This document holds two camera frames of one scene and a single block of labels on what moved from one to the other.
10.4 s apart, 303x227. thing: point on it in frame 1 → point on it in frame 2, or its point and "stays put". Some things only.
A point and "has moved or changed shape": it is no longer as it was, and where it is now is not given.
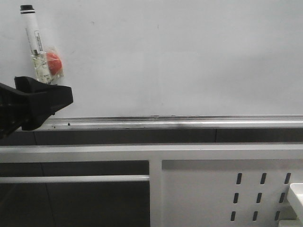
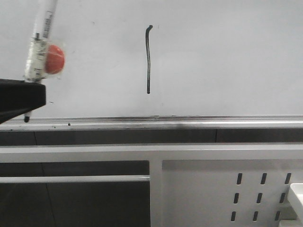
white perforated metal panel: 228,193 stays put
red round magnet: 54,62 has moved or changed shape
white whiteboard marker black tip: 35,41 has moved or changed shape
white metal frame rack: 155,153 stays put
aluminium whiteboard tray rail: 146,122 stays put
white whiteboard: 165,57 stays put
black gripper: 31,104 → 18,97
